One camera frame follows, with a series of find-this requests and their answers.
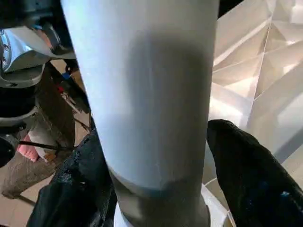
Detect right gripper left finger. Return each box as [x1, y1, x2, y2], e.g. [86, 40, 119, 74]
[27, 129, 118, 227]

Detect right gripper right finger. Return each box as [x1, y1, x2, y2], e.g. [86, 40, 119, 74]
[206, 119, 303, 227]

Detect white plastic table top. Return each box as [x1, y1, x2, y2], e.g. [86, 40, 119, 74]
[113, 0, 303, 227]

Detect white plastic table leg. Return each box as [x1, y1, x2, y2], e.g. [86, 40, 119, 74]
[60, 0, 218, 221]

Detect white fabric bundle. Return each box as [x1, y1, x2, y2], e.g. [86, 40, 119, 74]
[27, 127, 57, 164]

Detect grey fabric stool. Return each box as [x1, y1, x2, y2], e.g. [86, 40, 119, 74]
[0, 151, 62, 200]

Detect pink padded cushion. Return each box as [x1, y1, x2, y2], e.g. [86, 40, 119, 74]
[17, 134, 39, 162]

